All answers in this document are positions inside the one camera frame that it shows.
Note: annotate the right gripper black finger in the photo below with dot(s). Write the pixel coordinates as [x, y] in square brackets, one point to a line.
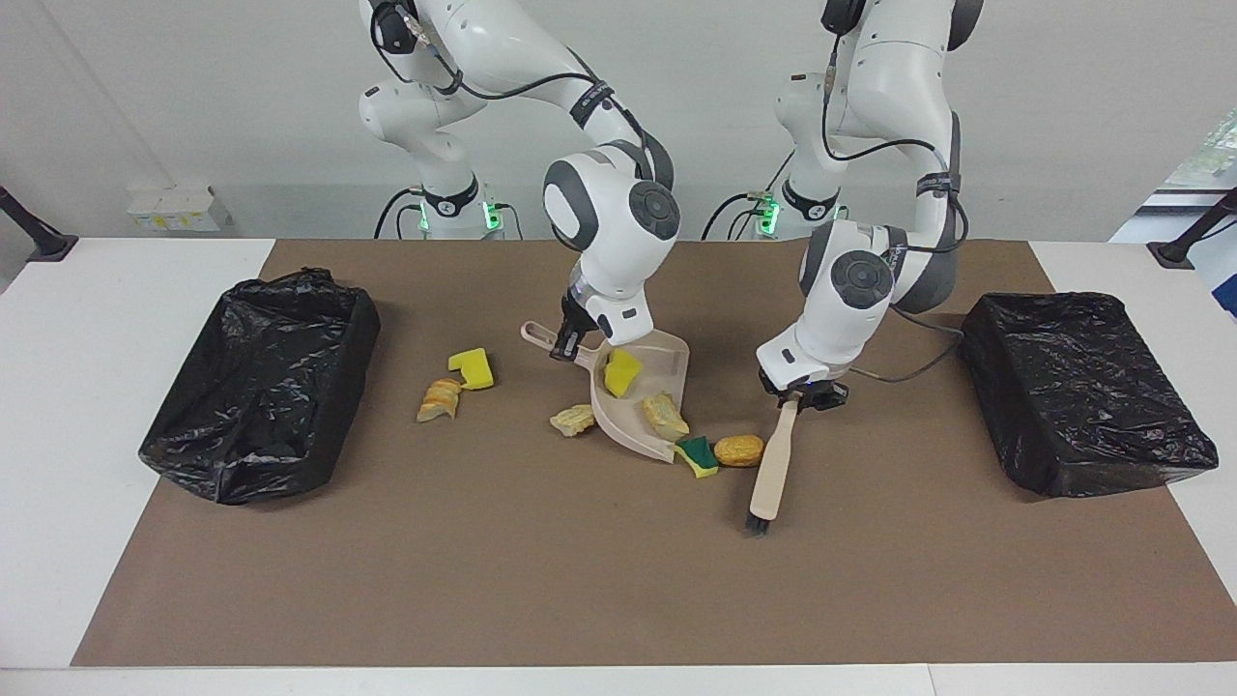
[560, 348]
[577, 352]

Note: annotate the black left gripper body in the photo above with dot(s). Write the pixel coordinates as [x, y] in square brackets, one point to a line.
[807, 391]

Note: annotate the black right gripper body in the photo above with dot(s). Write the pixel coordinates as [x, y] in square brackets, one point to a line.
[578, 319]

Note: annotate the yellow wedge sponge piece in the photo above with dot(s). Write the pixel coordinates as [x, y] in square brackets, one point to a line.
[621, 375]

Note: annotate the beige brush with black bristles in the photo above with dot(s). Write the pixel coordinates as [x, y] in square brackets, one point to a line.
[773, 464]

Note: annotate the orange-brown oval bread lump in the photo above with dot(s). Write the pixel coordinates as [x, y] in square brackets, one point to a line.
[739, 450]

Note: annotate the pale yellow bread chunk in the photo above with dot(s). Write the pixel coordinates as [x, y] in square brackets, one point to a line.
[572, 420]

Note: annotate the yellow L-shaped sponge piece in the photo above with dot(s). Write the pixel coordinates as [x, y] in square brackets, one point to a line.
[474, 367]

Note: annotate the beige plastic dustpan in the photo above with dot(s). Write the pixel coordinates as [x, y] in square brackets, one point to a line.
[669, 362]

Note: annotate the green and yellow sponge piece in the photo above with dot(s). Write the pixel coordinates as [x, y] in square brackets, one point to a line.
[698, 456]

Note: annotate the pale beige bread chunk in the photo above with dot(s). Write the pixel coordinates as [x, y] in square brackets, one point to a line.
[665, 416]

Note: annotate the striped croissant piece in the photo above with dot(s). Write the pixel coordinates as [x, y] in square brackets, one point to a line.
[440, 401]

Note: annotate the bin with black bag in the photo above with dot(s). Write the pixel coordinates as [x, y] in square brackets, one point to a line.
[1082, 406]
[261, 406]

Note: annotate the brown table mat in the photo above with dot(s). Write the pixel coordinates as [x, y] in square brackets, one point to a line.
[676, 580]

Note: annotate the white power strip box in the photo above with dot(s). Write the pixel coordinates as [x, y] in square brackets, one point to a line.
[179, 208]

